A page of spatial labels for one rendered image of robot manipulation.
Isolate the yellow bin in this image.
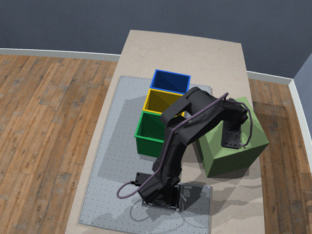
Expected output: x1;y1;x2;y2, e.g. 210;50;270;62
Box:
143;88;183;114

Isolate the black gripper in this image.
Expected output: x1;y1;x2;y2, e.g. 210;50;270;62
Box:
153;188;173;207

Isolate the blue open-top bin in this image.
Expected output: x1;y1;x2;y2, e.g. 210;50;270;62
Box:
150;69;191;95

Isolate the green bin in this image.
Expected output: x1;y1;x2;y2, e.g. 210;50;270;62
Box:
134;111;165;158

